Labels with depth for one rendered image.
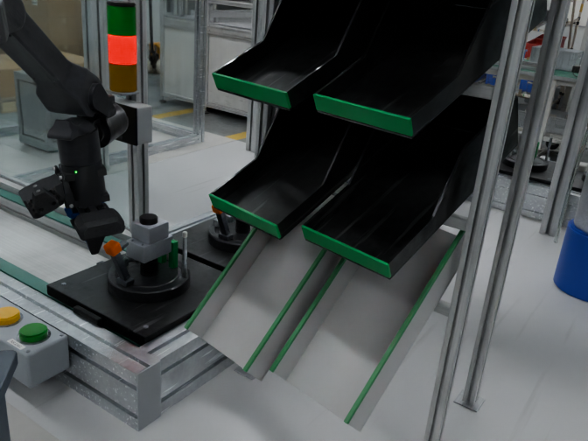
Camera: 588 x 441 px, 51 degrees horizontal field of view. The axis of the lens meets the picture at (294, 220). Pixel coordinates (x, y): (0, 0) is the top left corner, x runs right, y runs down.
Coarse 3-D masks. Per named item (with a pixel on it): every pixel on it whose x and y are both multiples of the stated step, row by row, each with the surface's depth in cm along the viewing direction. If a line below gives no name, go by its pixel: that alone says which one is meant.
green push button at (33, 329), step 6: (30, 324) 92; (36, 324) 93; (42, 324) 93; (24, 330) 91; (30, 330) 91; (36, 330) 91; (42, 330) 91; (24, 336) 90; (30, 336) 90; (36, 336) 90; (42, 336) 91; (30, 342) 90
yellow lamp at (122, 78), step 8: (112, 64) 111; (112, 72) 112; (120, 72) 111; (128, 72) 112; (136, 72) 114; (112, 80) 112; (120, 80) 112; (128, 80) 112; (136, 80) 114; (112, 88) 113; (120, 88) 112; (128, 88) 113; (136, 88) 115
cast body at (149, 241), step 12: (144, 216) 102; (156, 216) 103; (132, 228) 103; (144, 228) 101; (156, 228) 102; (168, 228) 104; (132, 240) 103; (144, 240) 102; (156, 240) 102; (168, 240) 105; (132, 252) 103; (144, 252) 101; (156, 252) 103; (168, 252) 106
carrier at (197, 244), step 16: (208, 224) 133; (240, 224) 124; (176, 240) 124; (192, 240) 125; (208, 240) 125; (224, 240) 121; (240, 240) 122; (192, 256) 119; (208, 256) 118; (224, 256) 119
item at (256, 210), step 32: (288, 128) 89; (320, 128) 92; (352, 128) 79; (256, 160) 86; (288, 160) 88; (320, 160) 86; (352, 160) 81; (224, 192) 84; (256, 192) 84; (288, 192) 82; (320, 192) 78; (256, 224) 77; (288, 224) 76
